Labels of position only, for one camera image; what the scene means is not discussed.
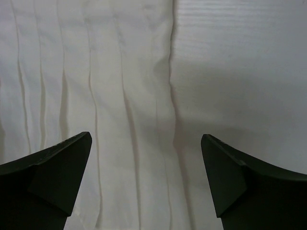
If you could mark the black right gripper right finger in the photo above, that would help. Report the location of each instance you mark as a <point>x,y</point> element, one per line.
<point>250,194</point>

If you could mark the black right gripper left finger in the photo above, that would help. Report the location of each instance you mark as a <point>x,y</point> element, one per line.
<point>38,191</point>

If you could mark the white pleated skirt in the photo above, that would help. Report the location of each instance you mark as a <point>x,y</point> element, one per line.
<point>102,66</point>

